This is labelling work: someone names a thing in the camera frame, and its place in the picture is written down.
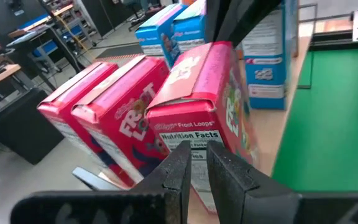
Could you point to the red Froot Loops cereal box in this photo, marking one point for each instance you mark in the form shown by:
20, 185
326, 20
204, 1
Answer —
197, 102
117, 102
61, 115

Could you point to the black cabinet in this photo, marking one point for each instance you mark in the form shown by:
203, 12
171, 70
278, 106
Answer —
20, 130

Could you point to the grey metal bracket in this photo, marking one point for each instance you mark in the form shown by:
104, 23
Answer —
89, 179

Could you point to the metal rack with blue bins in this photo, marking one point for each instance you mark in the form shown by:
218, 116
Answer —
43, 49

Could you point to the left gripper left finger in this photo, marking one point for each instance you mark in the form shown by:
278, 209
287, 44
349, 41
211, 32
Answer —
154, 205

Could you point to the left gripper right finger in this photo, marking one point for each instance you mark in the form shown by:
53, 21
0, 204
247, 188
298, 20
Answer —
253, 202

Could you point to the blue Rice Krispies cereal box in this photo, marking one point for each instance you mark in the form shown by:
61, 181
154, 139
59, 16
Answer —
269, 77
154, 34
188, 31

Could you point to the wooden desk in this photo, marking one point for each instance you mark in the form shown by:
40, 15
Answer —
2, 76

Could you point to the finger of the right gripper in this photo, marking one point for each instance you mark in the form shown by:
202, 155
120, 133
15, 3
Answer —
217, 18
247, 15

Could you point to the green table mat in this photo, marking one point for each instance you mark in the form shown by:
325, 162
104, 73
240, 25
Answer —
337, 124

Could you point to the black table frame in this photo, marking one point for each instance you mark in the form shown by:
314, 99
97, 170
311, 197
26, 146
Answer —
337, 42

